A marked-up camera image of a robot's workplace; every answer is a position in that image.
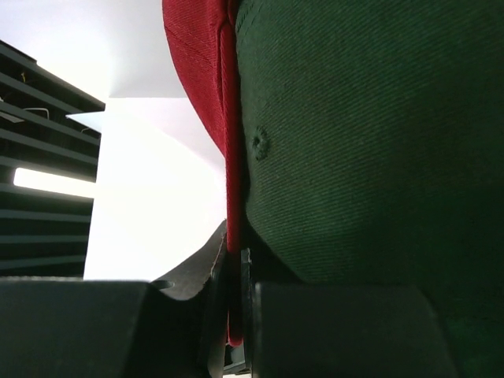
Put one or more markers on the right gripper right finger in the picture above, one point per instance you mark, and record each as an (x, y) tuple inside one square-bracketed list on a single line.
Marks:
[(257, 265)]

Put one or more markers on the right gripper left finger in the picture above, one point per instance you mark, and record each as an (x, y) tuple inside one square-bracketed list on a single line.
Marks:
[(198, 315)]

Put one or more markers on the dark green baseball cap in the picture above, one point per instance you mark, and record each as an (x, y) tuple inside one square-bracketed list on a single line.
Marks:
[(374, 140)]

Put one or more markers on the red baseball cap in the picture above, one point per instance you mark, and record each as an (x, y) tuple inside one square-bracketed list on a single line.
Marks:
[(201, 38)]

